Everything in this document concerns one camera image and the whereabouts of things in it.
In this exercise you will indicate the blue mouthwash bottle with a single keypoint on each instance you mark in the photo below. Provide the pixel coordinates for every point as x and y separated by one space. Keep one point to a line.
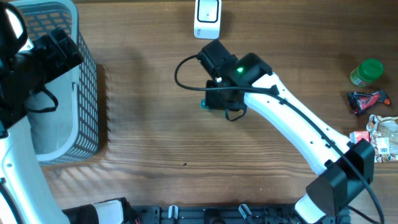
203 104

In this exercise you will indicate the white brown snack pouch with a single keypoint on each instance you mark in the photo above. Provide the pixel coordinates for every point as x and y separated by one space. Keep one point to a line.
383 137

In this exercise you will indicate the grey plastic mesh basket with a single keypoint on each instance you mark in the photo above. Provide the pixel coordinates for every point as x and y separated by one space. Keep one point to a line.
70 133

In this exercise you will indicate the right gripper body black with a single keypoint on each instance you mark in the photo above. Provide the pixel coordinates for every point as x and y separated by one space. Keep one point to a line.
217 99

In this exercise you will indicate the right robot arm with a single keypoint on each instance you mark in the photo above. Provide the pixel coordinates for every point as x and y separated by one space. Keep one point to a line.
344 168

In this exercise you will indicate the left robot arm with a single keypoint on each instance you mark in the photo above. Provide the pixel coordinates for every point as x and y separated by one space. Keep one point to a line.
24 188

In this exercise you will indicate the white barcode scanner box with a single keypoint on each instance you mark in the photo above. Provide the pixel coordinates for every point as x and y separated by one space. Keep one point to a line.
207 19

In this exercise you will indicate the red white small box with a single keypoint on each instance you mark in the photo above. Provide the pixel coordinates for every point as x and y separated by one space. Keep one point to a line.
357 136

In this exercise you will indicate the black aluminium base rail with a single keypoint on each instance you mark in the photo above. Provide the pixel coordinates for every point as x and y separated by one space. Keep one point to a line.
243 214

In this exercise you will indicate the green lid spice jar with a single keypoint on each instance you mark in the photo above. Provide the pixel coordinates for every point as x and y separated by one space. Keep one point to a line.
367 72

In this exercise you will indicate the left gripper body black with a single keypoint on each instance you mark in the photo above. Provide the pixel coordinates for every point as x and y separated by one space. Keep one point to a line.
45 61

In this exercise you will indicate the red black small packet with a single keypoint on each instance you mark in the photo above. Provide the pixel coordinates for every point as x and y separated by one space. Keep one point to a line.
361 102

